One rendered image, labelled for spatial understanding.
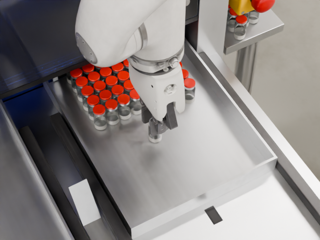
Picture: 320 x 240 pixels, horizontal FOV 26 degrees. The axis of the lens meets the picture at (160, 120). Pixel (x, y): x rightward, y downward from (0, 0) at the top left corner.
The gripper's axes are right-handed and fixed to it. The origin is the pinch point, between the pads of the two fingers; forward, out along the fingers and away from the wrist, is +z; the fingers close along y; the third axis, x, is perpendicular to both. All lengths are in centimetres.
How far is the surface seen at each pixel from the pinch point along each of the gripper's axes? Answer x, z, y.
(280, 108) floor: -70, 94, 45
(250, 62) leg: -39, 35, 26
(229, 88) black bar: -15.5, 3.8, 1.9
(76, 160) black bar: 13.7, 3.8, 1.1
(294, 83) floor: -81, 94, 51
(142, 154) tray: 3.4, 5.6, -1.9
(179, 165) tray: -0.8, 5.7, -6.7
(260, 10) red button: -24.8, -5.2, 8.0
